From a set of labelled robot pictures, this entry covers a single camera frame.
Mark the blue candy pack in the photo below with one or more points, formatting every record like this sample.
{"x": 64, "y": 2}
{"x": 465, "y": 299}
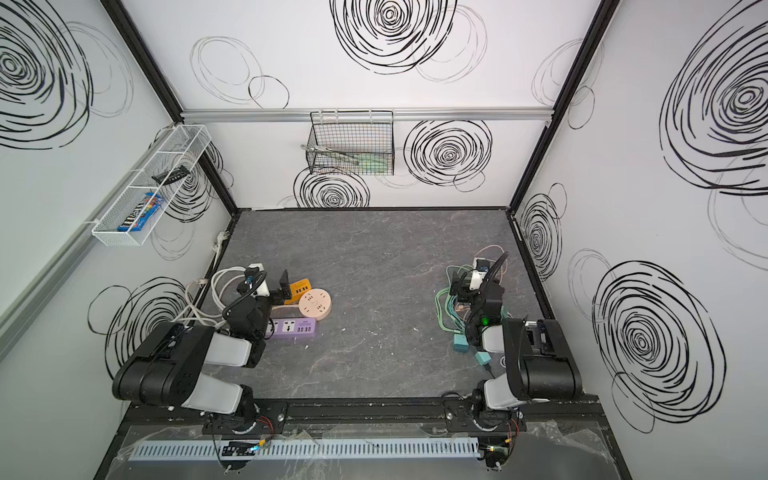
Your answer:
{"x": 140, "y": 215}

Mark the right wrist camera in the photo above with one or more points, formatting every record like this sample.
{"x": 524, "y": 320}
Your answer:
{"x": 481, "y": 267}

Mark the white slotted cable duct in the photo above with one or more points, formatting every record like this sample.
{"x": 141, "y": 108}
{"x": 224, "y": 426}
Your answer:
{"x": 305, "y": 449}

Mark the round pink power strip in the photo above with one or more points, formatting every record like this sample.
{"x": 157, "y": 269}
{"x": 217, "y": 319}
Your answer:
{"x": 315, "y": 303}

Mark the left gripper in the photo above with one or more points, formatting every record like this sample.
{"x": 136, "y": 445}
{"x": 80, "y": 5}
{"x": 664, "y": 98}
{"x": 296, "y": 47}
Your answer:
{"x": 274, "y": 291}

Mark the white wire shelf basket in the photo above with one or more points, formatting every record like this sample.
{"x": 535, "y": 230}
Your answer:
{"x": 185, "y": 146}

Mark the aluminium wall rail left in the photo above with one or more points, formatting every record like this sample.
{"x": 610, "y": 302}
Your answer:
{"x": 26, "y": 308}

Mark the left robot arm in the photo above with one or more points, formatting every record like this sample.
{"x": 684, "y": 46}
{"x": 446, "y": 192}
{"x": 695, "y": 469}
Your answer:
{"x": 166, "y": 368}

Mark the black wire basket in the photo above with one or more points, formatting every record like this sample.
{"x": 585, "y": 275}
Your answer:
{"x": 349, "y": 136}

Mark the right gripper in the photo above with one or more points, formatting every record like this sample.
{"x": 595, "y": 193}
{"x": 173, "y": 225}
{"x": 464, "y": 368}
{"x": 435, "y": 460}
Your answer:
{"x": 489, "y": 289}

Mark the aluminium wall rail back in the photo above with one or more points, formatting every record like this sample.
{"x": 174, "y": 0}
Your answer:
{"x": 251, "y": 115}

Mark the purple power strip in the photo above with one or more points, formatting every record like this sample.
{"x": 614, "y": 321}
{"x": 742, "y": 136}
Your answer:
{"x": 293, "y": 328}

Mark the metal tongs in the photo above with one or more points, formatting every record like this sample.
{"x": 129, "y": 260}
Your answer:
{"x": 338, "y": 155}

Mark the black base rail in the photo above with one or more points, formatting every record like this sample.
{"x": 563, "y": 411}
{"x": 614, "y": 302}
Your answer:
{"x": 451, "y": 413}

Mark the orange power strip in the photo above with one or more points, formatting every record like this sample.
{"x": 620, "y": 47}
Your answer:
{"x": 297, "y": 290}

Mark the aluminium wall rail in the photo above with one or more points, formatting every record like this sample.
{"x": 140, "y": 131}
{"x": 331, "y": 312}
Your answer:
{"x": 251, "y": 115}
{"x": 26, "y": 308}

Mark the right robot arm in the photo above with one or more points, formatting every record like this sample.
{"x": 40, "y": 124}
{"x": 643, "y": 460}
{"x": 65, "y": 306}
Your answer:
{"x": 539, "y": 365}

